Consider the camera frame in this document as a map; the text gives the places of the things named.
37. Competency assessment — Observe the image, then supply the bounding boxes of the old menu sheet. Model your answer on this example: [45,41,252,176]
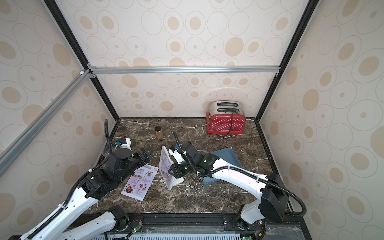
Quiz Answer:
[121,165,159,201]

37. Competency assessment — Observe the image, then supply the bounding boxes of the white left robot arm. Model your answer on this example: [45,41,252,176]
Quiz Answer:
[20,119,153,240]

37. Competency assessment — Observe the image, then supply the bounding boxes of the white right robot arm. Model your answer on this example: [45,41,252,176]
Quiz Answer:
[168,131,307,230]

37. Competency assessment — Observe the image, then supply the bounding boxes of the aluminium crossbar left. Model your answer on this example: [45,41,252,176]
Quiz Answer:
[1,70,91,175]

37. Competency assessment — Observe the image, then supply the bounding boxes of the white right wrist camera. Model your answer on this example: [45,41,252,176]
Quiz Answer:
[168,147,184,164]

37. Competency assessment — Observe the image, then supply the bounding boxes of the blue-grey plastic tray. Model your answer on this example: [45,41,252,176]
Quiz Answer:
[202,148,243,185]

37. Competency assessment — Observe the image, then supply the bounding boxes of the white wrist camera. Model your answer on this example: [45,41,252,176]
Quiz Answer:
[115,138,132,150]
[168,147,184,164]

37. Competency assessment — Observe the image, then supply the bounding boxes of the aluminium crossbar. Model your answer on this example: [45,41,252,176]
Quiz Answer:
[1,70,91,175]
[87,66,280,76]

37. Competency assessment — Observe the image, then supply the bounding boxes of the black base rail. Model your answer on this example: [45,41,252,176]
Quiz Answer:
[53,212,311,240]

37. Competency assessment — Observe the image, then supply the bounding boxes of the clear plastic cup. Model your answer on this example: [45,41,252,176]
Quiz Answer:
[102,146,109,158]

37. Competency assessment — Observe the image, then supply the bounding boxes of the spice jar with black lid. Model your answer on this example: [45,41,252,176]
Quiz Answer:
[155,126,163,139]

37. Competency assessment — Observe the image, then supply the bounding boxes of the new special menu sheet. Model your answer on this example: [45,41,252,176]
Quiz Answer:
[159,146,174,185]

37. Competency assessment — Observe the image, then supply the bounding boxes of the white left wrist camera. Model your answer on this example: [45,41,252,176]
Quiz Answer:
[115,138,132,150]

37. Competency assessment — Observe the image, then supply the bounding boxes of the aluminium crossbar back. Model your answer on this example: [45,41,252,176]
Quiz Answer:
[87,66,280,76]

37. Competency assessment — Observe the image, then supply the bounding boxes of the red polka dot toaster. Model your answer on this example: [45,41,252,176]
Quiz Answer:
[207,101,246,136]

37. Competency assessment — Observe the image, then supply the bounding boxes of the black vertical frame post left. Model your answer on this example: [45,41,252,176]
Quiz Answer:
[43,0,120,122]

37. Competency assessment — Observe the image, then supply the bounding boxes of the black vertical frame post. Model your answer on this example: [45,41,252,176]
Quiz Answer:
[43,0,120,122]
[255,0,319,123]

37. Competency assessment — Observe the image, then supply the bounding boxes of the black vertical frame post right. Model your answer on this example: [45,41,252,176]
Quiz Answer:
[255,0,319,123]

